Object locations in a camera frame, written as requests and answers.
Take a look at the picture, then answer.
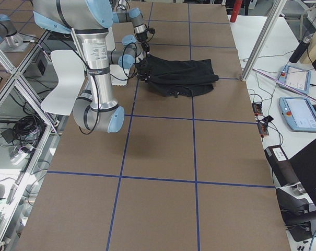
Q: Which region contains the black graphic t-shirt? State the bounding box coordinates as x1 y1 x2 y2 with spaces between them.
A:
144 55 219 98

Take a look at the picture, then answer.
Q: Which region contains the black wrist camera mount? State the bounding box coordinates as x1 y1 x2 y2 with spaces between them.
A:
146 26 156 35

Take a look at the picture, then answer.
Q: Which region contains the near blue teach pendant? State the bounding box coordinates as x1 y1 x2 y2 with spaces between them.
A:
278 97 316 132

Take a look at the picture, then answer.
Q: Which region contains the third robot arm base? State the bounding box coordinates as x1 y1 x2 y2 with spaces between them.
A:
0 14 29 53

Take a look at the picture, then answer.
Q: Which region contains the white power strip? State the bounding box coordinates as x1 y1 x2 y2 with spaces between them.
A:
9 144 34 165

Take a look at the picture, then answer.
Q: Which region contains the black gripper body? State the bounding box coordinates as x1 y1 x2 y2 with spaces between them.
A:
136 59 153 82
135 31 148 44

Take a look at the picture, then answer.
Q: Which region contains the aluminium frame post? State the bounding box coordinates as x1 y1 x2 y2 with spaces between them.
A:
240 0 287 82

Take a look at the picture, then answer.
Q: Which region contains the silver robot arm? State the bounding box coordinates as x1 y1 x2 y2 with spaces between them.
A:
113 1 155 53
33 1 149 133

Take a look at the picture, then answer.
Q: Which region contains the aluminium frame rail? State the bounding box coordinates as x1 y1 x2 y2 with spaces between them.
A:
0 31 58 131

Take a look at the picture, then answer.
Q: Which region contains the black water bottle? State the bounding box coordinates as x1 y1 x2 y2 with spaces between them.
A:
289 34 313 63

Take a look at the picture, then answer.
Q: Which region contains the grey electrical box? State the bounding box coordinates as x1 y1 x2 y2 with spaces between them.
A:
23 51 48 77

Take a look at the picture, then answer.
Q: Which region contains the white plastic chair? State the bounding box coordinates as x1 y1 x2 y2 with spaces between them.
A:
41 50 85 116

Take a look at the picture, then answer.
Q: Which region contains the far blue teach pendant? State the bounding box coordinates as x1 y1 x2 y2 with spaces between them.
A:
278 65 311 94

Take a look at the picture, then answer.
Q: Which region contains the blue teach pendant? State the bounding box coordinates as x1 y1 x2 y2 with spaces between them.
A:
278 97 316 132
278 65 311 94

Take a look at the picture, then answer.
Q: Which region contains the black monitor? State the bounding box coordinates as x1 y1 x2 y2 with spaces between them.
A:
276 139 316 242

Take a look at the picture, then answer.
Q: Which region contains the bundle of black cables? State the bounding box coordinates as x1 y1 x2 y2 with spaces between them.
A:
0 115 46 155

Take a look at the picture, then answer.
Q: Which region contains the red bottle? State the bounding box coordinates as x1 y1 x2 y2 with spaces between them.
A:
230 0 243 22

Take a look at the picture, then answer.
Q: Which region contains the orange terminal block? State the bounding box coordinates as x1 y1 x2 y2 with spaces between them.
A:
252 102 269 138

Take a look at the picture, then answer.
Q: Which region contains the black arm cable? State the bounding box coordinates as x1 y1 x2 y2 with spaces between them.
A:
79 44 140 135

